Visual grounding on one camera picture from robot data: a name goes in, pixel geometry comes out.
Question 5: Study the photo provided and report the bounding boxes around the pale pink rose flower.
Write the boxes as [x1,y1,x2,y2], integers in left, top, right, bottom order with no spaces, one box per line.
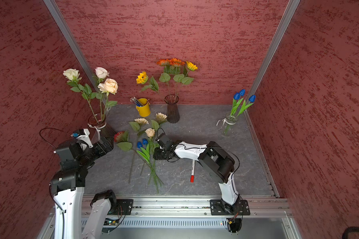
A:
[97,78,119,119]

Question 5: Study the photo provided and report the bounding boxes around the yellow sunflower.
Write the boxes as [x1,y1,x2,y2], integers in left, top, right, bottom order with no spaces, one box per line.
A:
[136,71,159,93]
[181,61,198,85]

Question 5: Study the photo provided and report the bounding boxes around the orange gerbera flower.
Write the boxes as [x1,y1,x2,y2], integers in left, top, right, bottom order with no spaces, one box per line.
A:
[169,57,186,96]
[156,59,172,94]

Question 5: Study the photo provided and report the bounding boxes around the white rose flower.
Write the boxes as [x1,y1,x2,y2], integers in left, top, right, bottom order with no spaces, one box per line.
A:
[63,68,97,115]

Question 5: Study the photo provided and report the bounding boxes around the blue tulip flower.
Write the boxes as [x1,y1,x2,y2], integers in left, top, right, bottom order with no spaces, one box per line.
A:
[239,89,246,103]
[238,95,256,116]
[230,92,241,116]

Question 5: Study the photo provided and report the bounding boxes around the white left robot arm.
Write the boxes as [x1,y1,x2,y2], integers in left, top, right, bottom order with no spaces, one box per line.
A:
[49,137,119,239]

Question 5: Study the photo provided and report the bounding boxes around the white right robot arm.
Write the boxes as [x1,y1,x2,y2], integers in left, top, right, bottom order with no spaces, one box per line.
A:
[154,133,239,215]

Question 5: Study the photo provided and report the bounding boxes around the red gerbera flower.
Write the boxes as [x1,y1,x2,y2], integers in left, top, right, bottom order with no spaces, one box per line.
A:
[114,131,135,184]

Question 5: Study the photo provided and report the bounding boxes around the blue tulip pair left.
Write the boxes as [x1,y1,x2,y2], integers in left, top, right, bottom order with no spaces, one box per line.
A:
[136,138,163,193]

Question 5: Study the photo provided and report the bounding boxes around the red glass vase with ribbon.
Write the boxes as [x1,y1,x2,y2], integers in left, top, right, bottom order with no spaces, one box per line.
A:
[88,113,116,142]

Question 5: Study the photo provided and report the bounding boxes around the dark ribbed glass vase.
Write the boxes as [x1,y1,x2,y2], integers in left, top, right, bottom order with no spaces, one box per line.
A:
[164,94,180,123]

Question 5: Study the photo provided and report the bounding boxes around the red capped white marker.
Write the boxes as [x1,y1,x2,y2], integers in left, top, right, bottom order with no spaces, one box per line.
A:
[190,160,195,183]

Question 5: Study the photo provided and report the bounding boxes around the yellow metal pen bucket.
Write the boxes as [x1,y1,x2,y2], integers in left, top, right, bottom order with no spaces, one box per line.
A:
[136,98,151,117]

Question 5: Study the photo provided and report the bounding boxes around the pens in bucket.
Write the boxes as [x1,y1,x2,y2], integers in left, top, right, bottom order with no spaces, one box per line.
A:
[130,97,144,107]

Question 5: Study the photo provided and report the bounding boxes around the clear glass vase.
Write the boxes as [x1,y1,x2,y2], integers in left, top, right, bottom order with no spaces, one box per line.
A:
[216,113,238,136]

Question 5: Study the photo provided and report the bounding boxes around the aluminium corner profile left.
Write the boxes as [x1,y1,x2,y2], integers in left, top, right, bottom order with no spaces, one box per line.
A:
[43,0,99,91]

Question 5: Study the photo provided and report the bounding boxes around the aluminium corner profile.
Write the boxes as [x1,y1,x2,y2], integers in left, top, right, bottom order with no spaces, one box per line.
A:
[246,0,301,100]
[43,0,99,91]

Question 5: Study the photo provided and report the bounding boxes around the aluminium corner profile right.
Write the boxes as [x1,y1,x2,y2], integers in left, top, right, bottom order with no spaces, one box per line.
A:
[246,0,301,100]

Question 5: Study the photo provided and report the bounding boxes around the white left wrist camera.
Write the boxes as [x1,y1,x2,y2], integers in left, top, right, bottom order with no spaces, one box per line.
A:
[71,128,93,150]

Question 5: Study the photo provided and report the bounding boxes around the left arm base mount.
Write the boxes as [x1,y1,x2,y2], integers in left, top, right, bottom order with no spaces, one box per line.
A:
[108,199,134,216]

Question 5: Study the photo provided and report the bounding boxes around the aluminium front rail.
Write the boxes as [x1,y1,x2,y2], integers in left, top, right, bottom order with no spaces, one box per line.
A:
[116,195,294,218]

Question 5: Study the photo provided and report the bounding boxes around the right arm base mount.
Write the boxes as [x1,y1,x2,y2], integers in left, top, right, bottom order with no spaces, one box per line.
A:
[210,199,250,216]

